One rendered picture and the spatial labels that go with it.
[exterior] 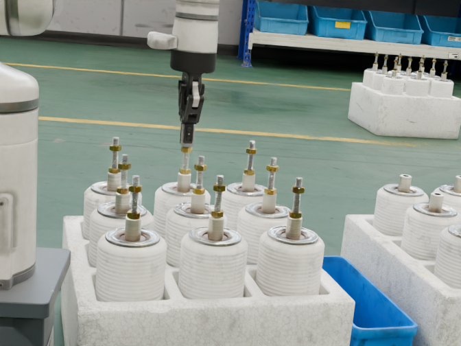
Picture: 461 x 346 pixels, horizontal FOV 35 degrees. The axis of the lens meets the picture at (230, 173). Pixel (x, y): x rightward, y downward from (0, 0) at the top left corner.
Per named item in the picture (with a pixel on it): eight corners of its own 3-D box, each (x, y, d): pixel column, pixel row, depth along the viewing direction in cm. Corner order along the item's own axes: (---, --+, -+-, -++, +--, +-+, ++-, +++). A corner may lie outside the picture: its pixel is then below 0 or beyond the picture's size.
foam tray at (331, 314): (341, 412, 110) (356, 301, 106) (73, 434, 100) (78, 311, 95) (262, 301, 147) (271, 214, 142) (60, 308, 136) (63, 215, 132)
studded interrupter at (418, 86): (427, 119, 337) (435, 60, 330) (418, 121, 329) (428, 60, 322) (407, 116, 342) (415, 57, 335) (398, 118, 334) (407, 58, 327)
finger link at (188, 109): (188, 93, 118) (182, 114, 123) (188, 102, 117) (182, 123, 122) (204, 94, 118) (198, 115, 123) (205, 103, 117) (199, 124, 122)
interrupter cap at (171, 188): (156, 185, 130) (156, 182, 130) (197, 185, 133) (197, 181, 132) (168, 198, 123) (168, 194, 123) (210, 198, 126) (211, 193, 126)
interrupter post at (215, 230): (219, 235, 108) (221, 214, 107) (226, 241, 105) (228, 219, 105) (204, 237, 107) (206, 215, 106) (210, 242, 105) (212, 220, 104)
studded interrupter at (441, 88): (442, 123, 331) (452, 62, 324) (422, 119, 337) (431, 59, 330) (451, 121, 339) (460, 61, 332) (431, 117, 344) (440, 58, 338)
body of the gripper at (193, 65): (221, 50, 118) (216, 108, 121) (212, 44, 126) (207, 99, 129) (175, 47, 117) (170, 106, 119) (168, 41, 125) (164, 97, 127)
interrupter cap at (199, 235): (228, 228, 111) (229, 224, 111) (250, 246, 104) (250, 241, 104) (181, 231, 108) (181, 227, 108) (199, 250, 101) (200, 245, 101)
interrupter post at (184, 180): (174, 189, 129) (175, 171, 128) (187, 189, 129) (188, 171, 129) (178, 193, 126) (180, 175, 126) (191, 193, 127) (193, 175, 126)
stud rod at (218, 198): (211, 226, 105) (215, 175, 103) (214, 224, 106) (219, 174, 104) (217, 228, 105) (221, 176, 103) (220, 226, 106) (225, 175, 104)
